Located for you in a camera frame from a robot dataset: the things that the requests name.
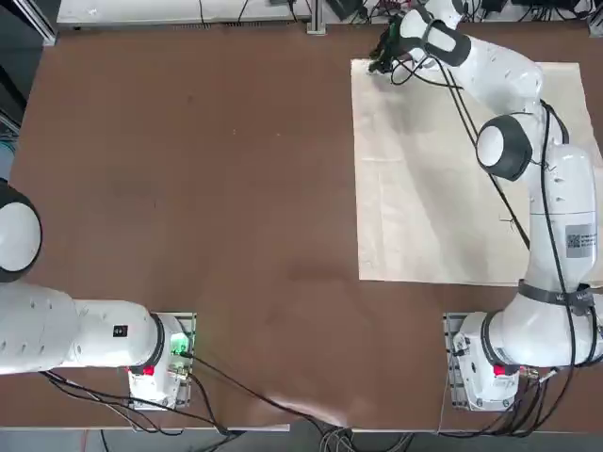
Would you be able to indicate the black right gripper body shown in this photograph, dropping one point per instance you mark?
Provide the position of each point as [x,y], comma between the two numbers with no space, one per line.
[390,40]

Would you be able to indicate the cream plastic tablecloth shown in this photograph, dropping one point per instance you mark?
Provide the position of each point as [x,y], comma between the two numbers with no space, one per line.
[424,188]

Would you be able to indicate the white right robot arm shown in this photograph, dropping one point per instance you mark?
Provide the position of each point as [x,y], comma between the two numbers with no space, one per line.
[499,66]

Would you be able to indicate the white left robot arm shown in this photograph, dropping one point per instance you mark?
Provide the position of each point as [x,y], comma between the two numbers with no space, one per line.
[70,339]

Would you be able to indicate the black flat adapter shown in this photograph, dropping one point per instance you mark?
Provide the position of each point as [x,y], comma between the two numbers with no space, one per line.
[494,4]

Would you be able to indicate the large black power adapter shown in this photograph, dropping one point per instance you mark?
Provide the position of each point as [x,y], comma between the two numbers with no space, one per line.
[542,2]

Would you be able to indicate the short aluminium profile stub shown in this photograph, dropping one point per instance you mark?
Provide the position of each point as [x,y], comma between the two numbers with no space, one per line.
[596,26]

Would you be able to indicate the slanted aluminium profile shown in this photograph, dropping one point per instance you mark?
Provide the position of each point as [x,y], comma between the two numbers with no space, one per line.
[40,26]

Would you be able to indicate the aluminium profile post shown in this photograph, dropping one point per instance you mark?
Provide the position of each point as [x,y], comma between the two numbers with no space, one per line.
[316,21]

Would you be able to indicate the dark metal frame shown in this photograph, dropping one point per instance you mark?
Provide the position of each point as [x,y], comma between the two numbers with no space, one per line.
[11,94]

